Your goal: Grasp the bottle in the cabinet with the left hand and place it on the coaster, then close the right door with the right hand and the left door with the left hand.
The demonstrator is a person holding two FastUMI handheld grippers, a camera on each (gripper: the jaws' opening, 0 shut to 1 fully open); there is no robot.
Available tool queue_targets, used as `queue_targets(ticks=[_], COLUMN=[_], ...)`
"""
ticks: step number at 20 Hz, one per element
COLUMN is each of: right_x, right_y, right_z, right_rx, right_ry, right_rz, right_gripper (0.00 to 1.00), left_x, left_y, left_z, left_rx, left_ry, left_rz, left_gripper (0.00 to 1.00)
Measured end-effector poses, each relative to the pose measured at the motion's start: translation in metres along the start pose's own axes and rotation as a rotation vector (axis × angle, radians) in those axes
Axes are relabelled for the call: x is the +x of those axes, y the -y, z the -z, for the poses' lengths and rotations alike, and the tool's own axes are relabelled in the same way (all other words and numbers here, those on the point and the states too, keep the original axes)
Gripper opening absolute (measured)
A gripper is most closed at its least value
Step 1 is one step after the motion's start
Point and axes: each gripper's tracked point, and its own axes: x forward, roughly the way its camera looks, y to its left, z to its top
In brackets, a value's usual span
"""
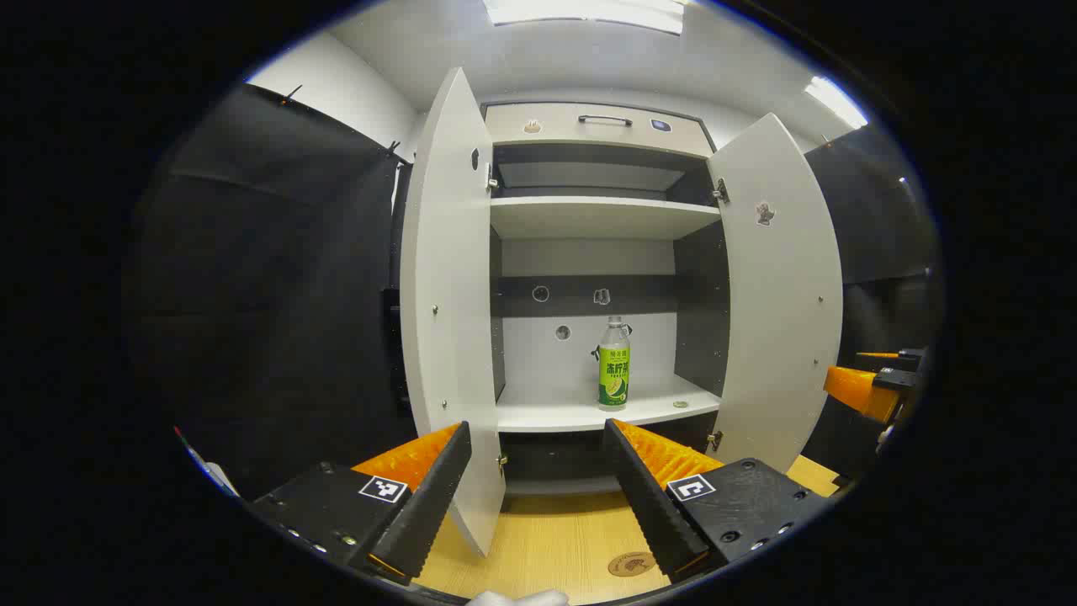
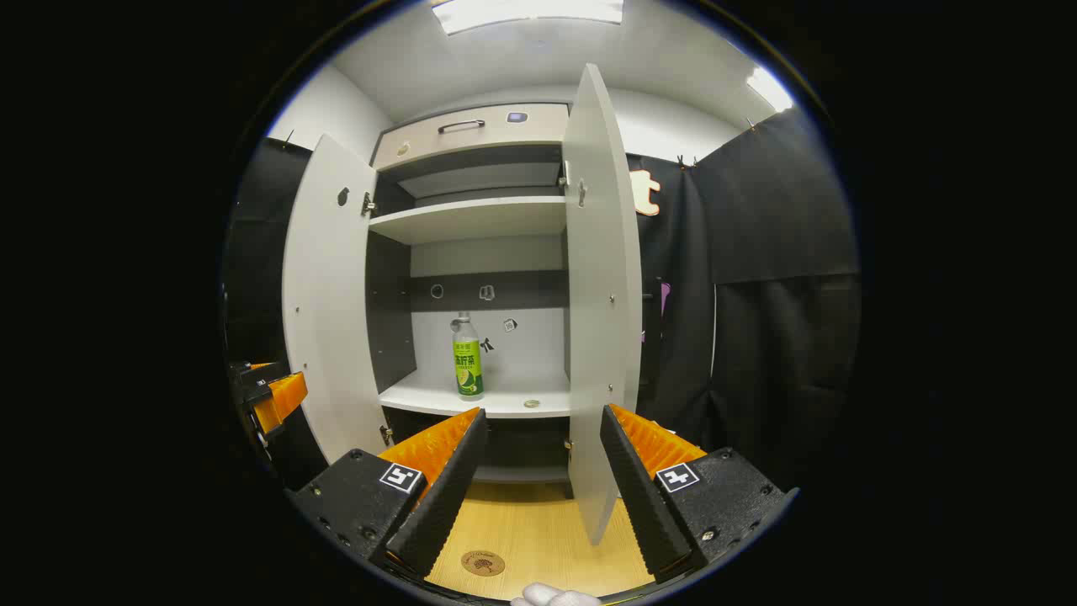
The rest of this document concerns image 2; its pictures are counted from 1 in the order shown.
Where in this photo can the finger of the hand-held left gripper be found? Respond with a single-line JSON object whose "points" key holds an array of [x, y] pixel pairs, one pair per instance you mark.
{"points": [[282, 400]]}

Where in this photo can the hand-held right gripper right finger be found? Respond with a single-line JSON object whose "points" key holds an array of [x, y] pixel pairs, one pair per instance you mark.
{"points": [[644, 505]]}

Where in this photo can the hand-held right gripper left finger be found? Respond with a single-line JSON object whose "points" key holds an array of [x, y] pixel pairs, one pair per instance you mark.
{"points": [[437, 505]]}

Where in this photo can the round brown coaster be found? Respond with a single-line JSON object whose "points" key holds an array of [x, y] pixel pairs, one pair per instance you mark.
{"points": [[483, 563]]}

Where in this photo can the grey cabinet door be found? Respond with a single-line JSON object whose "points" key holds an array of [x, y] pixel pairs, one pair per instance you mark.
{"points": [[602, 320], [332, 320]]}

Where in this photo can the green label clear bottle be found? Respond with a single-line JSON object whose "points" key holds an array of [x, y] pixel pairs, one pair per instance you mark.
{"points": [[469, 362]]}

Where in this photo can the white cabinet shelf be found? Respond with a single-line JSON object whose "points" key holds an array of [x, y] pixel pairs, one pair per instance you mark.
{"points": [[505, 402], [471, 220]]}

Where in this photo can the grey cabinet drawer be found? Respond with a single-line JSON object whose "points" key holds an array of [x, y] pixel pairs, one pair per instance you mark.
{"points": [[505, 139]]}

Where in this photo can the small ceiling light panel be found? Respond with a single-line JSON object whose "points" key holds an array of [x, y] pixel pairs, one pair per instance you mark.
{"points": [[769, 88]]}

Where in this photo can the large ceiling light panel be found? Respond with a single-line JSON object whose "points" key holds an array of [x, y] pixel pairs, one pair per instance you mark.
{"points": [[530, 12]]}

